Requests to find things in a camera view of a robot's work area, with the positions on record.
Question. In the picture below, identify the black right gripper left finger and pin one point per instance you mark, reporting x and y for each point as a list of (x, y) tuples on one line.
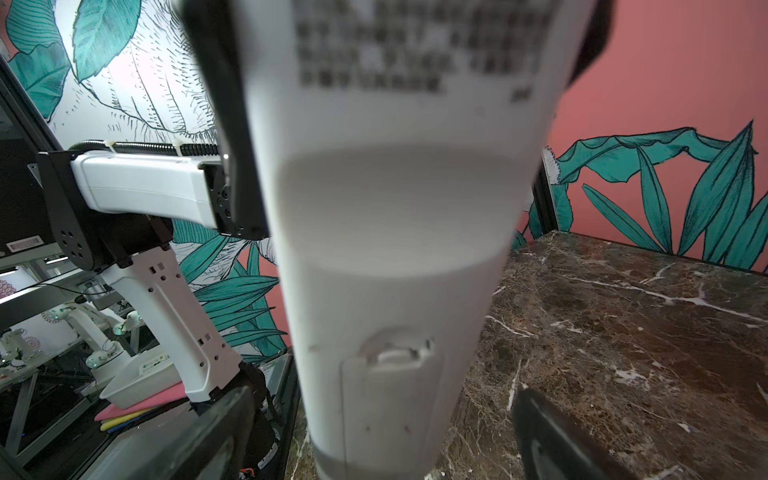
[(179, 444)]

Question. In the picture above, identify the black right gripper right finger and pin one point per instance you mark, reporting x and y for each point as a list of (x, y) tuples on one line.
[(552, 446)]

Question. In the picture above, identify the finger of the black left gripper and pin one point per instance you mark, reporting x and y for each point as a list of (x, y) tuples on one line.
[(237, 195)]

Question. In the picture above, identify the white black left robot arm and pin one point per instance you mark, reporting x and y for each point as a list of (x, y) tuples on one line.
[(111, 209)]

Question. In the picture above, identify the pink flat sheet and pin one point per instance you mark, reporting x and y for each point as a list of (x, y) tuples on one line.
[(171, 394)]

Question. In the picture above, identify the white tray in background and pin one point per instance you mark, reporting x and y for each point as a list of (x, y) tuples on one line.
[(147, 374)]

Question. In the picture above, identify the black left corner frame post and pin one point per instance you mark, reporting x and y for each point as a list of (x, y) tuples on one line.
[(23, 113)]

